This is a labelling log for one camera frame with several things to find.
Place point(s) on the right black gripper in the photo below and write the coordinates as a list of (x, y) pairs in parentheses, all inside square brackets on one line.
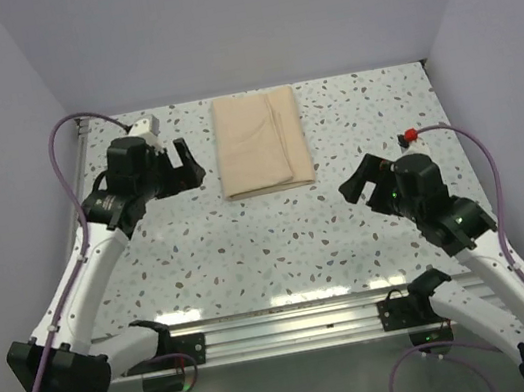
[(374, 169)]

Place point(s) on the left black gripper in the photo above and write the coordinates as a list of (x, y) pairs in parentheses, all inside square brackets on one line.
[(181, 179)]

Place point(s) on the beige cloth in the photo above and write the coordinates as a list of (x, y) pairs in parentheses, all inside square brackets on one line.
[(261, 144)]

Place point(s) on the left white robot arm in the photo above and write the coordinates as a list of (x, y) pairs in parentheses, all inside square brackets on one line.
[(60, 356)]

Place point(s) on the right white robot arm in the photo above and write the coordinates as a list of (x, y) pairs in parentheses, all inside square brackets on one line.
[(467, 233)]

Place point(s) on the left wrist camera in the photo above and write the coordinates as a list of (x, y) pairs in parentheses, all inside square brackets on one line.
[(147, 128)]

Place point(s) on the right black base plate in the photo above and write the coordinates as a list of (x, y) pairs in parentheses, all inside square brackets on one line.
[(405, 312)]

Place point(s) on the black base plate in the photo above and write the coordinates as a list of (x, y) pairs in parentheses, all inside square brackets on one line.
[(405, 312), (192, 344)]

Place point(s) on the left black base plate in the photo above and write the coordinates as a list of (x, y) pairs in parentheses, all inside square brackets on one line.
[(192, 344)]

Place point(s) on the aluminium front rail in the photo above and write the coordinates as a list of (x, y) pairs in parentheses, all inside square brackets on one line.
[(292, 329)]

